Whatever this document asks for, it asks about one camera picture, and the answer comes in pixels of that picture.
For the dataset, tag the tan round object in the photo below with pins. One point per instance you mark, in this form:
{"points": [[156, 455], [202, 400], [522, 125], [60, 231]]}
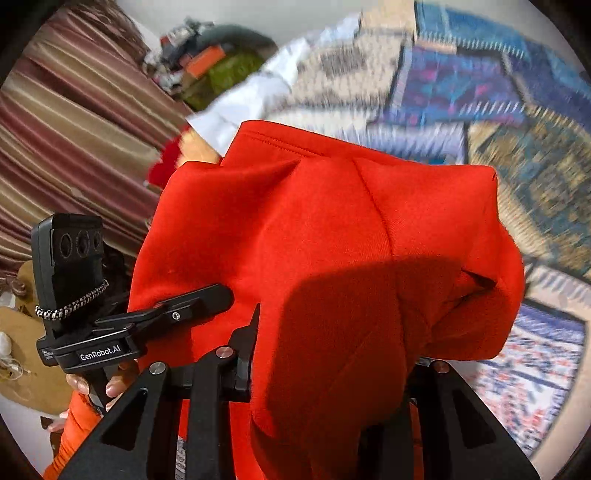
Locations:
{"points": [[27, 332]]}

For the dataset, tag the person's left hand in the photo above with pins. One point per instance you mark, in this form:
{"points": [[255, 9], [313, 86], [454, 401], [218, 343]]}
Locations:
{"points": [[122, 381]]}

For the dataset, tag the red cloth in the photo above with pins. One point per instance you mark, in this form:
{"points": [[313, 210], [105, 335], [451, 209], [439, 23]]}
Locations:
{"points": [[164, 164]]}

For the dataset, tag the striped brown curtain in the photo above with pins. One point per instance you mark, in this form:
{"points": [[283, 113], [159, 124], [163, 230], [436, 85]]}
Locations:
{"points": [[69, 129]]}

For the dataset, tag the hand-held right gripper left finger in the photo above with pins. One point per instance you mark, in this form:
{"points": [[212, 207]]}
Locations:
{"points": [[242, 364]]}

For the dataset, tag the peach cloth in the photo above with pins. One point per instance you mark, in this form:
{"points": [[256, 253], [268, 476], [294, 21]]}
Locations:
{"points": [[198, 147]]}

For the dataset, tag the person's left forearm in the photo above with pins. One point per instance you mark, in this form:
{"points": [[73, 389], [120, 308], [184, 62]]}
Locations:
{"points": [[74, 434]]}

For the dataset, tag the red zip jacket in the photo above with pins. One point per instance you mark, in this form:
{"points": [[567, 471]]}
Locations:
{"points": [[346, 230]]}

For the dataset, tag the pile of clothes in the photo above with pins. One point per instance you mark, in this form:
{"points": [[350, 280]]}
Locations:
{"points": [[221, 69]]}

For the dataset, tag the white bed sheet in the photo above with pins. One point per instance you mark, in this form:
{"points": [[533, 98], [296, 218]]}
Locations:
{"points": [[249, 101]]}

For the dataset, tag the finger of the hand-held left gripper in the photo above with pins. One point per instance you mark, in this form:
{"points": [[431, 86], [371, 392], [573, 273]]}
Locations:
{"points": [[198, 300]]}

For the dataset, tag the patchwork patterned blanket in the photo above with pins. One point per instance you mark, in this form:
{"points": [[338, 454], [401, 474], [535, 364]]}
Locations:
{"points": [[508, 138]]}

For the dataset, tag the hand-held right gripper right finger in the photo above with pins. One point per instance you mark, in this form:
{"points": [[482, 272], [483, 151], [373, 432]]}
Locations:
{"points": [[443, 415]]}

